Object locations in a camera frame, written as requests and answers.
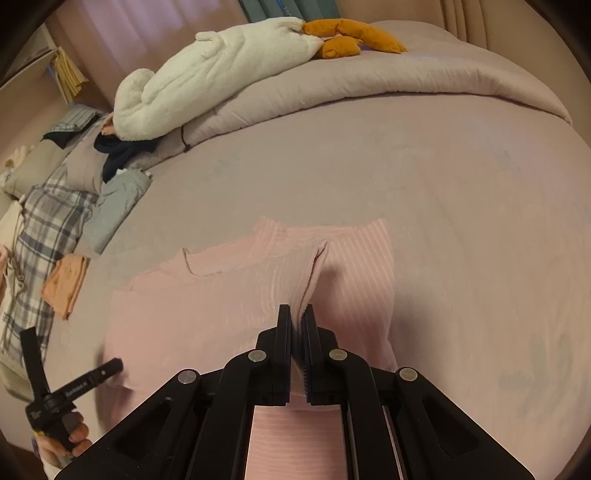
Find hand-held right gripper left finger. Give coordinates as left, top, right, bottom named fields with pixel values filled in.
left=55, top=305, right=294, bottom=480

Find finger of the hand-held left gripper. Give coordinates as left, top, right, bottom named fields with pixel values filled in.
left=18, top=326, right=50, bottom=403
left=50, top=357, right=124, bottom=408

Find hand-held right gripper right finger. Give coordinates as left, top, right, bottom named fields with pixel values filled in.
left=300, top=305, right=532, bottom=480

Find pink striped long-sleeve shirt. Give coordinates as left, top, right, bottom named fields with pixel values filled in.
left=102, top=216, right=400, bottom=480

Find folded pink and cream clothes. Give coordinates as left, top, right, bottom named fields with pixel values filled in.
left=0, top=198, right=29, bottom=365

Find person's left hand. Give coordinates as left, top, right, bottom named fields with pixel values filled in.
left=31, top=411, right=94, bottom=468

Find folded orange garment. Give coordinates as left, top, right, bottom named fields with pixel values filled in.
left=41, top=255, right=90, bottom=321

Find plaid pillow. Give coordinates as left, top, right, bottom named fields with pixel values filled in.
left=0, top=164, right=100, bottom=370

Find folded grey-blue garment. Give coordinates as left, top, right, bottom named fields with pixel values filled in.
left=81, top=168, right=153, bottom=254

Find beige pillow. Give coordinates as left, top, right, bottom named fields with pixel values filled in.
left=2, top=138, right=70, bottom=200

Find grey pillow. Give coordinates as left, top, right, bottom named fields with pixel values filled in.
left=65, top=137, right=112, bottom=195

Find black garment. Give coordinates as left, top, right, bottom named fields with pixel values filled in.
left=41, top=130, right=78, bottom=149

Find navy blue garment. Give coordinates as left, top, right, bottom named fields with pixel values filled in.
left=93, top=130, right=158, bottom=183

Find striped blue-grey garment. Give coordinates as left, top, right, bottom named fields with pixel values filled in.
left=51, top=104, right=105, bottom=136

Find grey quilt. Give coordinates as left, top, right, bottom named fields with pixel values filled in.
left=182, top=21, right=573, bottom=149

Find white goose plush toy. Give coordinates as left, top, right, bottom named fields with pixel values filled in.
left=112, top=17, right=408, bottom=141

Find yellow tasselled hanging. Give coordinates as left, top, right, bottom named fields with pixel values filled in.
left=48, top=46, right=89, bottom=105

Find teal curtain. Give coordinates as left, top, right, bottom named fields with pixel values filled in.
left=239, top=0, right=341, bottom=24

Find pink sheer curtain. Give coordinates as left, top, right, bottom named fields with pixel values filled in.
left=90, top=0, right=245, bottom=62

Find white wall shelf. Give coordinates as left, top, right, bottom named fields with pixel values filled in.
left=0, top=22, right=62, bottom=95

